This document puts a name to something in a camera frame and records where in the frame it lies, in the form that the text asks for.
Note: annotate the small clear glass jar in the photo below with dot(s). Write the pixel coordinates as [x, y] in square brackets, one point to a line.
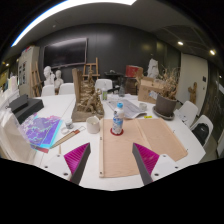
[143, 106]

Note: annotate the clear glass flask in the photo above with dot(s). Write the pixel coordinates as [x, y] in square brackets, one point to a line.
[121, 90]

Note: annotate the yellow tag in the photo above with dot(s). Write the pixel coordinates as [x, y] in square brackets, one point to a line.
[148, 117]

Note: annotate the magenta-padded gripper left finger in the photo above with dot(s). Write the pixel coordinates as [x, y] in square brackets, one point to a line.
[75, 160]

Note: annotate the small white-lidded paint jar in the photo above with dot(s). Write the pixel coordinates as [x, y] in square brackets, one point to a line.
[69, 124]

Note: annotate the purple colourful print sheet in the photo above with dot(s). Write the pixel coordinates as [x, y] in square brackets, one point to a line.
[41, 131]

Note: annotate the golden figure sculpture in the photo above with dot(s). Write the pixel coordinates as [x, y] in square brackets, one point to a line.
[88, 100]

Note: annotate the flat round red coaster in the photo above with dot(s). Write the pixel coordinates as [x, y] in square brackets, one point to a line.
[112, 132]

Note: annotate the white ceramic mug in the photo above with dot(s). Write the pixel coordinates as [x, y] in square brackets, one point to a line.
[93, 126]

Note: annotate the red box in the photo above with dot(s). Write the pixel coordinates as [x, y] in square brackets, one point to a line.
[133, 71]

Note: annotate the long white ceiling light panel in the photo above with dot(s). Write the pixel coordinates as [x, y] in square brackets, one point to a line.
[66, 8]

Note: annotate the white cabinet with pictures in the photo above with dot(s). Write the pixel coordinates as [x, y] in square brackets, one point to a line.
[26, 71]

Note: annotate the large black flat box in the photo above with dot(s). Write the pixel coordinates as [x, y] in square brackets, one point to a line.
[30, 111]

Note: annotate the grey round plant saucer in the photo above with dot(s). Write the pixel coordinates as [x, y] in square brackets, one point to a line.
[158, 115]

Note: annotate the brown cardboard box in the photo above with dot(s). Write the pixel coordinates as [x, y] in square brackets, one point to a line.
[146, 90]

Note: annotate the round ceiling spotlights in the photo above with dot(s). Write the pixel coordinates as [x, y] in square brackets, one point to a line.
[180, 43]

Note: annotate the white spray bottle green label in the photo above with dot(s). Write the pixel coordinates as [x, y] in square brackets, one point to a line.
[104, 93]

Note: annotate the black backpack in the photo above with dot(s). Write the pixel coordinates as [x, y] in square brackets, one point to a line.
[201, 133]

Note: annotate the black wall screen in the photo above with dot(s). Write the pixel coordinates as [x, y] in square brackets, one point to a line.
[65, 53]

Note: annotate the folded grey newspaper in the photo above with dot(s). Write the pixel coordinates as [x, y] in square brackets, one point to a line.
[128, 108]

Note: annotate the white plaster figure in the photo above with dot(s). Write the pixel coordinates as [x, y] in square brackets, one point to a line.
[152, 68]

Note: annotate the wooden red-tipped stick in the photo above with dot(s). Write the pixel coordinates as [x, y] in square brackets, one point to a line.
[66, 138]

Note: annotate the white bottle with blue cap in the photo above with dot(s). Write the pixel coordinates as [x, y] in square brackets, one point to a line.
[118, 120]

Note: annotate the small black flat box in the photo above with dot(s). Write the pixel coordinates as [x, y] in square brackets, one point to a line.
[18, 102]

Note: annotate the wooden easel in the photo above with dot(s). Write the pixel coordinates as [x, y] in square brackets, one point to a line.
[35, 80]
[91, 68]

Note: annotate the dried plant in grey pot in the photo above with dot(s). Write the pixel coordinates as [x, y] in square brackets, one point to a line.
[165, 105]

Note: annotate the white plaster bust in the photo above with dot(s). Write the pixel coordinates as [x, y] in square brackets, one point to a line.
[59, 80]
[48, 75]

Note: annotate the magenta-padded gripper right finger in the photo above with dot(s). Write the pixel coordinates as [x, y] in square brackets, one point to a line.
[150, 160]

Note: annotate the wooden figure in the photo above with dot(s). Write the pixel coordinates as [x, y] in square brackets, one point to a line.
[192, 93]

